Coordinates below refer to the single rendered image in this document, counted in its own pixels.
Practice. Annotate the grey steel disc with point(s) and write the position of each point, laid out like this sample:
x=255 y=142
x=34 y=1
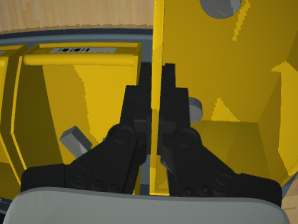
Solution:
x=196 y=112
x=220 y=9

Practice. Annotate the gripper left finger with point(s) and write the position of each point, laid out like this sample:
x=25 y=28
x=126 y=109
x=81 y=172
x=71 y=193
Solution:
x=107 y=166

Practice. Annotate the yellow bin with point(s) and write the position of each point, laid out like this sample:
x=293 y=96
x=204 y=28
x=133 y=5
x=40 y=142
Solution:
x=10 y=162
x=49 y=100
x=244 y=71

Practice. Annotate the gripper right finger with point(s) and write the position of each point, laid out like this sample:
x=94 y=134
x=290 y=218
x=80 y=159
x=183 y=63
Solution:
x=197 y=171

